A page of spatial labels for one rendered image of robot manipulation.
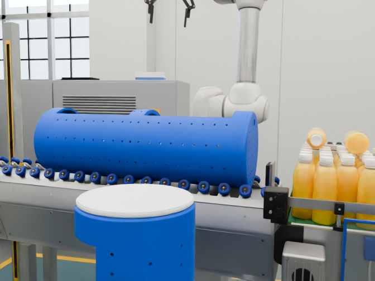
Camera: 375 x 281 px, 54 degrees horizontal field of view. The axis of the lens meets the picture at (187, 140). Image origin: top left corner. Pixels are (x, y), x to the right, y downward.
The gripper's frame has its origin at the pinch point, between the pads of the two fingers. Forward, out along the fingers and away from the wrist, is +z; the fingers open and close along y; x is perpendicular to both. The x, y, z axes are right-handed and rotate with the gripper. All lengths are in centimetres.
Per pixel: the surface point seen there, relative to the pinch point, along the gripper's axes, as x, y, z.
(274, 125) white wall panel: 247, 98, 64
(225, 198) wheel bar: -28, 29, 60
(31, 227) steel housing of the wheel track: -4, -50, 92
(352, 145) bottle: -33, 67, 36
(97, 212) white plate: -81, -2, 49
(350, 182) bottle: -43, 64, 46
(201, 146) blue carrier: -27, 19, 43
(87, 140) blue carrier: -14, -25, 49
